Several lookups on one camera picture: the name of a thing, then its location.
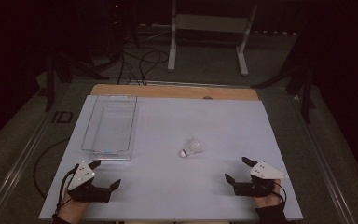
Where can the metal floor rail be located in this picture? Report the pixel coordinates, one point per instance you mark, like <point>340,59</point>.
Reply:
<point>326,161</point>
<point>18,161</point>

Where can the white shuttlecock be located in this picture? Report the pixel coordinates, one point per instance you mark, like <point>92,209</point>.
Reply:
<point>193,146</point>

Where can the black tripod stand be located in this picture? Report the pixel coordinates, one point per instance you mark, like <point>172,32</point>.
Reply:
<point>50,84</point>
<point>306,93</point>

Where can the person's right hand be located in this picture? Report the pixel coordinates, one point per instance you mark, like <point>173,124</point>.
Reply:
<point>267,200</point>

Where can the white board sheet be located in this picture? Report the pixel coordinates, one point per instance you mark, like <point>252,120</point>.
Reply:
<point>174,186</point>

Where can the white power strip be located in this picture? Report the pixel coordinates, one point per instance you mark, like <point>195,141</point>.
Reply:
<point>154,26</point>

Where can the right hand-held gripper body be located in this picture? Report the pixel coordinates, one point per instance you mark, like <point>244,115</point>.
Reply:
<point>256,186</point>

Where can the wooden table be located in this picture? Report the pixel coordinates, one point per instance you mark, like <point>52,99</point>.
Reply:
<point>174,92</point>

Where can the clear plastic container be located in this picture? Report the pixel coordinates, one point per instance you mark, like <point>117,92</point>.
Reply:
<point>110,127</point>

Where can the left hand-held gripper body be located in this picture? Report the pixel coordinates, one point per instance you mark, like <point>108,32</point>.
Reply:
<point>85,193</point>

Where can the person's left hand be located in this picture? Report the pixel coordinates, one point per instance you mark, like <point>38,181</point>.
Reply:
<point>73,210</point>

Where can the white metal stand frame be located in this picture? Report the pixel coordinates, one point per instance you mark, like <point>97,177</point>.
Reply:
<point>172,46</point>

